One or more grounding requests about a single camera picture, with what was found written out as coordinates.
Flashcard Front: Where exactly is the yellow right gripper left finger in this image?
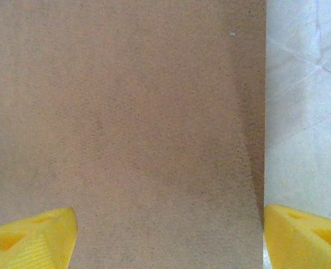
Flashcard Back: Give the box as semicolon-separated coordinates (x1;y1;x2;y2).
0;206;79;269

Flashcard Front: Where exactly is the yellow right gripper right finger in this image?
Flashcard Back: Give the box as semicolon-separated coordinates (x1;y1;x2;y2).
262;203;331;269

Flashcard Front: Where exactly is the brown fibreboard backing board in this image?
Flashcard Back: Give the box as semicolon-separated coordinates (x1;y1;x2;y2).
0;0;268;269

